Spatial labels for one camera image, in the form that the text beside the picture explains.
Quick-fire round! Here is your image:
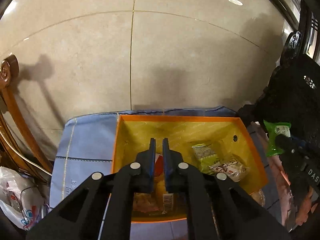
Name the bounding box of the green snack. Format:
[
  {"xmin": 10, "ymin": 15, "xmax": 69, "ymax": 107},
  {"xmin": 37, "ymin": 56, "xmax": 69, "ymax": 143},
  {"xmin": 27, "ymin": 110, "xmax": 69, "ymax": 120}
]
[{"xmin": 264, "ymin": 120, "xmax": 291, "ymax": 157}]

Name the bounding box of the orange chips packet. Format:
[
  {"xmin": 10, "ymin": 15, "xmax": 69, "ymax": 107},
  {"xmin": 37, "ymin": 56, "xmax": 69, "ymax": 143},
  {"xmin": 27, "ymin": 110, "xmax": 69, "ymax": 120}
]
[{"xmin": 132, "ymin": 153, "xmax": 186, "ymax": 221}]

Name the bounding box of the white red packet in box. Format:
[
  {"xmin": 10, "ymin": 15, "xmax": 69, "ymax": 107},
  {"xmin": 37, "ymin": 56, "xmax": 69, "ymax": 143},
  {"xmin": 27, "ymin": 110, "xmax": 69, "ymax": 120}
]
[{"xmin": 210, "ymin": 157, "xmax": 249, "ymax": 183}]

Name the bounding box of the green packet in box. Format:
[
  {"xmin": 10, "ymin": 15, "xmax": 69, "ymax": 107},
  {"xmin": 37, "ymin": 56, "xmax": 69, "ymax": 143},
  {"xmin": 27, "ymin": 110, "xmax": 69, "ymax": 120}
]
[{"xmin": 191, "ymin": 144, "xmax": 220, "ymax": 174}]

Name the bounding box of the orange storage box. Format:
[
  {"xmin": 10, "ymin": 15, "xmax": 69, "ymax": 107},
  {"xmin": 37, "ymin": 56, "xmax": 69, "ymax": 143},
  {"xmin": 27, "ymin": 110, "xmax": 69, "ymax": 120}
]
[{"xmin": 111, "ymin": 114, "xmax": 270, "ymax": 224}]

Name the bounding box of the blue quilted table mat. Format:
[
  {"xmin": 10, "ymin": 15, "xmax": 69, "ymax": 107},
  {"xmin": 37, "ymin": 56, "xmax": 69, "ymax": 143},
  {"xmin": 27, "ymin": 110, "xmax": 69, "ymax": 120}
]
[{"xmin": 49, "ymin": 106, "xmax": 282, "ymax": 239}]

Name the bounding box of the white plastic bag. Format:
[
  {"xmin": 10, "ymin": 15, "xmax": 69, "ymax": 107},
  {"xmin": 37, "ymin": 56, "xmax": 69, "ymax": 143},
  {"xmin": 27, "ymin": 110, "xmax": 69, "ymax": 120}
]
[{"xmin": 0, "ymin": 166, "xmax": 50, "ymax": 231}]

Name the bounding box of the wooden chair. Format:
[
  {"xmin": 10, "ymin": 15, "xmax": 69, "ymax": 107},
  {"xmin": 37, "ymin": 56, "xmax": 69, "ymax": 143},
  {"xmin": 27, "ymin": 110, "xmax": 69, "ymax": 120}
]
[{"xmin": 1, "ymin": 54, "xmax": 53, "ymax": 177}]

